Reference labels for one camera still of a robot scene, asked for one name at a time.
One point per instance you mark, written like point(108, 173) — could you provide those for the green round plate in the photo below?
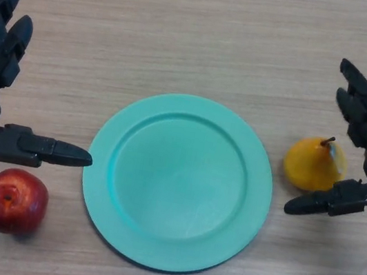
point(176, 185)

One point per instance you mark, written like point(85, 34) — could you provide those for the red apple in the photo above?
point(14, 203)

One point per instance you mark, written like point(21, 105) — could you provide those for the yellow pear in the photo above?
point(308, 164)

